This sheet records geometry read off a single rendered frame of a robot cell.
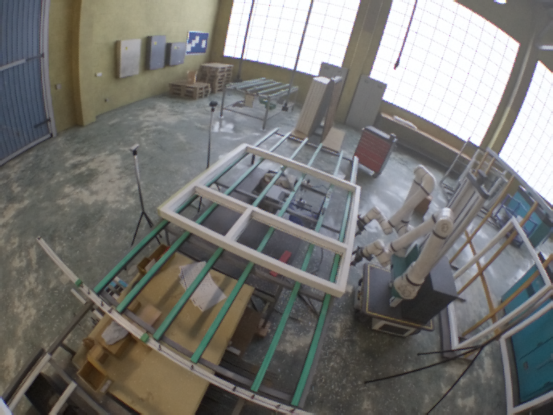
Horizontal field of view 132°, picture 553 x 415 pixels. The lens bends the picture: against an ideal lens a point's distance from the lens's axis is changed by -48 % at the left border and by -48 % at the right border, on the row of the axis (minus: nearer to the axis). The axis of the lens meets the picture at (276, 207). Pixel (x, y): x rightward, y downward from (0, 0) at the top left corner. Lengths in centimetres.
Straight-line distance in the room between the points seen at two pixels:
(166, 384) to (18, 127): 586
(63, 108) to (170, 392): 638
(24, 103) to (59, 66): 117
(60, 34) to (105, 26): 132
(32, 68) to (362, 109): 953
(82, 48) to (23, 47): 147
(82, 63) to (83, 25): 94
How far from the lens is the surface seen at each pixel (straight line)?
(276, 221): 190
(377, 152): 533
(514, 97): 1055
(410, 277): 189
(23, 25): 633
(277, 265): 158
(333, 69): 872
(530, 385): 443
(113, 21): 744
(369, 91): 869
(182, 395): 154
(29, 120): 648
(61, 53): 670
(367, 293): 256
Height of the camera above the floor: 216
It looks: 38 degrees down
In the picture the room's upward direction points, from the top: 15 degrees clockwise
